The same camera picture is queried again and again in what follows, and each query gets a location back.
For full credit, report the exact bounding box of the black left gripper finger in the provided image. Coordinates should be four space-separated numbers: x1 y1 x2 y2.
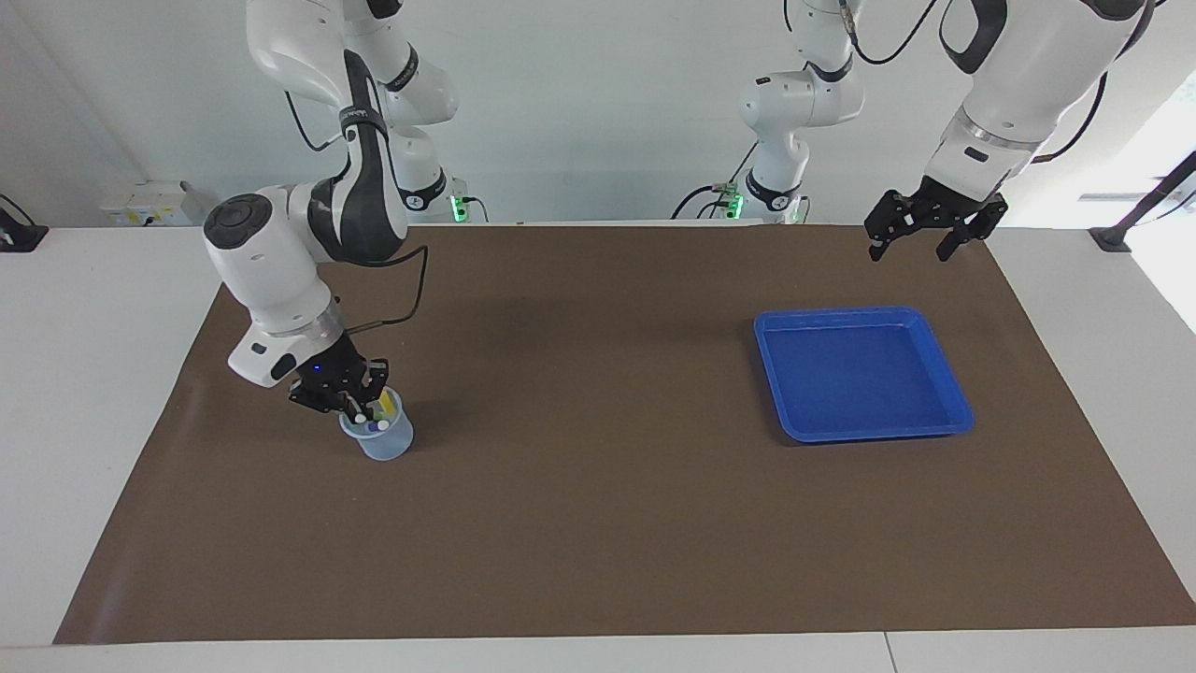
864 191 924 263
937 193 1008 263

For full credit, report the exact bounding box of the blue plastic tray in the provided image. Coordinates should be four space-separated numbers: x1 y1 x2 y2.
753 306 975 444

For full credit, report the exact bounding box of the clear plastic cup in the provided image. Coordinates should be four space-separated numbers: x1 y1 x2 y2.
338 386 414 462

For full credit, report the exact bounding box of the black angled stand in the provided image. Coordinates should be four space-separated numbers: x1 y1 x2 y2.
1089 150 1196 253

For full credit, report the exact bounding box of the brown table mat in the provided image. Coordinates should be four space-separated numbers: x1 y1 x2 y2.
53 222 1196 646

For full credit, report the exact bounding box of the black table clamp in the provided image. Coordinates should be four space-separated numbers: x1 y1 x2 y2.
0 194 50 253

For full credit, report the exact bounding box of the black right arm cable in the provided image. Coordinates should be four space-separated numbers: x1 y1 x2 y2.
280 89 429 333

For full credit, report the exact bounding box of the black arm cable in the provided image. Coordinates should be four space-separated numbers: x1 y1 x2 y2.
836 0 1108 165
280 89 429 333

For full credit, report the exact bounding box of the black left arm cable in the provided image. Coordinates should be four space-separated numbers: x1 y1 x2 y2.
836 0 1108 165

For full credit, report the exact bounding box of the black base cable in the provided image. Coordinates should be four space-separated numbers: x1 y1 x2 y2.
671 140 760 222

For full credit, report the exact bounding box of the white wall socket box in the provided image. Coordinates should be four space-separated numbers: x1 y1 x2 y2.
100 180 202 227

